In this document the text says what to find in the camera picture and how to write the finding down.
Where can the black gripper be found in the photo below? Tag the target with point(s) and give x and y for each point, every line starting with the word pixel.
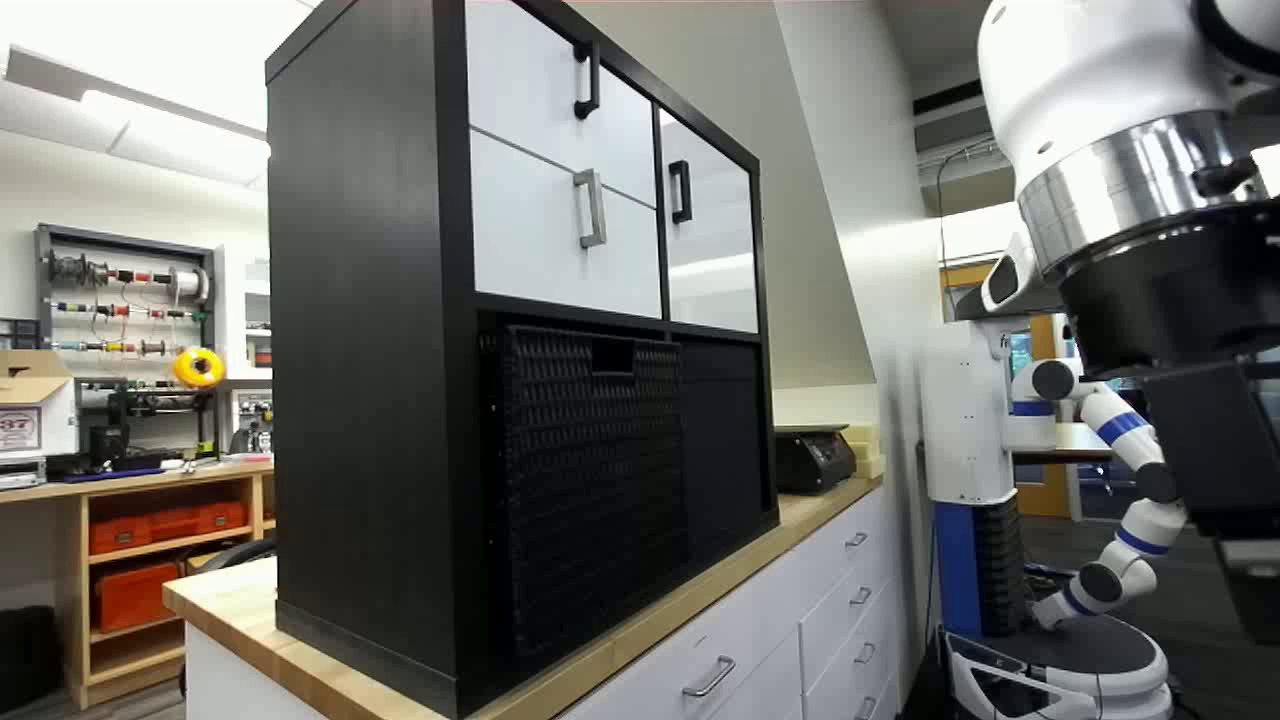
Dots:
pixel 1172 307

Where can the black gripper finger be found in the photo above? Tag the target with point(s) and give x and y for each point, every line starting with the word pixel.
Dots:
pixel 1257 603

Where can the white blue striped robot arm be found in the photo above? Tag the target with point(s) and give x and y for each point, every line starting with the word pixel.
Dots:
pixel 1120 425

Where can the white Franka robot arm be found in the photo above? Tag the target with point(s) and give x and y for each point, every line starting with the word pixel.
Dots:
pixel 1093 66

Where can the plain black basket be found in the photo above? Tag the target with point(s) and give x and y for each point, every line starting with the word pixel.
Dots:
pixel 721 454

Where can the light table top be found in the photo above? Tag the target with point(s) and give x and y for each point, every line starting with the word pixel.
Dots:
pixel 1054 443

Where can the white blue mobile robot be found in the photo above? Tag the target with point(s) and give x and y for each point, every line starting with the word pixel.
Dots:
pixel 961 443

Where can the black label printer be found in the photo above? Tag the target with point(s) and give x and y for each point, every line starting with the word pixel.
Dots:
pixel 813 461

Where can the white base cabinet wooden top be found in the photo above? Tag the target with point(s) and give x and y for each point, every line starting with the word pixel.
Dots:
pixel 803 625

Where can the white cabinet door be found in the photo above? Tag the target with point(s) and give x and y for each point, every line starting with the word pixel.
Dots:
pixel 713 263

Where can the black shelf unit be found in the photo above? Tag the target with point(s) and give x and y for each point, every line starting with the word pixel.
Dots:
pixel 361 333

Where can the yellow filament spool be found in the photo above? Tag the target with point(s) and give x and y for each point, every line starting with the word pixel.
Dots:
pixel 203 370

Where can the long orange storage box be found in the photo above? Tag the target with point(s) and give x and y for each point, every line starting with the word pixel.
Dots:
pixel 160 527

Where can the grey tool rack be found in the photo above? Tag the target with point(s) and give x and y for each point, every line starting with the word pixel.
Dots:
pixel 126 265

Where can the wooden workbench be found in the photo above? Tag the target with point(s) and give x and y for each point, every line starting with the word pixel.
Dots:
pixel 132 476

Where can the black benchtop machine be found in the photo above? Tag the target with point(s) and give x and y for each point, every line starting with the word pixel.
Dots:
pixel 107 425

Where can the small orange storage box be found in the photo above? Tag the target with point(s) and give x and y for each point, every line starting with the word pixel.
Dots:
pixel 132 598

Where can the cardboard box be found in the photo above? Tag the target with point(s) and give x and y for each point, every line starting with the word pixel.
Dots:
pixel 34 384

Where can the black floor bin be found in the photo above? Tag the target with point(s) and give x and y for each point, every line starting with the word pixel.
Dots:
pixel 25 661

